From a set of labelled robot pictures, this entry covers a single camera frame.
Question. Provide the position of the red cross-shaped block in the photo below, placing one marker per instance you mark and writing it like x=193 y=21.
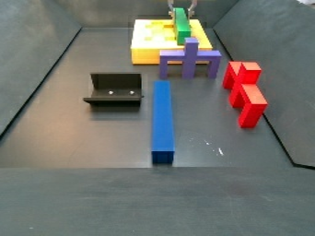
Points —
x=240 y=81

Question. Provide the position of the black angle bracket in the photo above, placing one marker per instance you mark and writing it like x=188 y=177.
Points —
x=115 y=88

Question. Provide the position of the yellow slotted board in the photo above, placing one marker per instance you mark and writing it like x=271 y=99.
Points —
x=153 y=35

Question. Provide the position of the purple cross-shaped block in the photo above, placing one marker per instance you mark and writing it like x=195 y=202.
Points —
x=189 y=55

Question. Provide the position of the green long bar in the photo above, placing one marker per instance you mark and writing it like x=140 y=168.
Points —
x=180 y=25

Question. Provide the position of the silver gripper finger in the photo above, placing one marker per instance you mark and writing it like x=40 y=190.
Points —
x=169 y=4
x=191 y=8

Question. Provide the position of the blue long bar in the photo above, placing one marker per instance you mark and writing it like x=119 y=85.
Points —
x=163 y=136

